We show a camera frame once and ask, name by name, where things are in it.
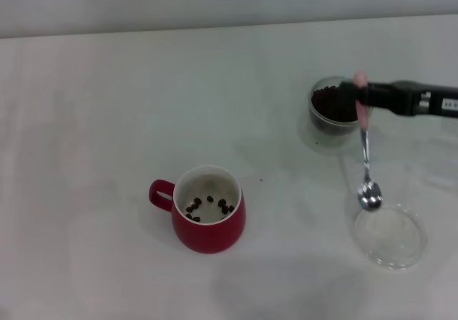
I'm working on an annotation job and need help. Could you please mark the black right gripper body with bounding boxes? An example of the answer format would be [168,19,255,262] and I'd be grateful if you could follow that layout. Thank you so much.
[432,85,458,119]

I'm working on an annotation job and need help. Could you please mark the clear shallow glass dish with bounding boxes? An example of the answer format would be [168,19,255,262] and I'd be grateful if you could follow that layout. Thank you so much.
[352,203,429,271]

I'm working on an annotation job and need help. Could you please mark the pink-handled metal spoon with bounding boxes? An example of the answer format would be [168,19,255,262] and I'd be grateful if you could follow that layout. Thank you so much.
[353,69,384,213]

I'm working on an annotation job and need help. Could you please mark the scooped coffee beans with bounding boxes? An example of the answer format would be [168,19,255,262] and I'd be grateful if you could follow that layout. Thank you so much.
[185,194,236,223]

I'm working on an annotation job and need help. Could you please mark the red ceramic mug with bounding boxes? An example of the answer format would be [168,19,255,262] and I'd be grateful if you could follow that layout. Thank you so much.
[148,164,247,255]

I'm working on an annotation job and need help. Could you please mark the coffee beans pile in glass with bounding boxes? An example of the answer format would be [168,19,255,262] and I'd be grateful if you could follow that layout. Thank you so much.
[309,84,361,135]

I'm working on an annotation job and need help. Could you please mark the clear double-walled glass cup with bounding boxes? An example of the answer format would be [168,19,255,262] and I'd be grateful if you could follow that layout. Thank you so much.
[298,75,376,155]

